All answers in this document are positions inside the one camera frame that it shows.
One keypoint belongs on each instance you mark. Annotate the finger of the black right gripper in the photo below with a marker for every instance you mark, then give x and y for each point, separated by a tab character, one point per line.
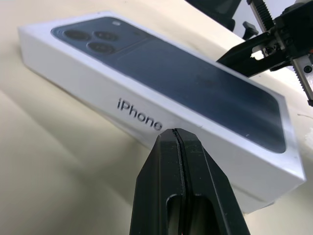
215	7

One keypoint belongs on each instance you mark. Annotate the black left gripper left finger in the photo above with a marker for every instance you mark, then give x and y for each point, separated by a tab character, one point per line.
161	186

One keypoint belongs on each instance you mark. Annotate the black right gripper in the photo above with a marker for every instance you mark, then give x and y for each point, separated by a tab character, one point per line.
293	36

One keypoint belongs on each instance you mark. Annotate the white iPhone box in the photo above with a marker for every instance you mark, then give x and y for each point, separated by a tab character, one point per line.
102	93

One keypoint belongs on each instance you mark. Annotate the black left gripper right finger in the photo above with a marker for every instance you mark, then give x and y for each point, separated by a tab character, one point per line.
207	195

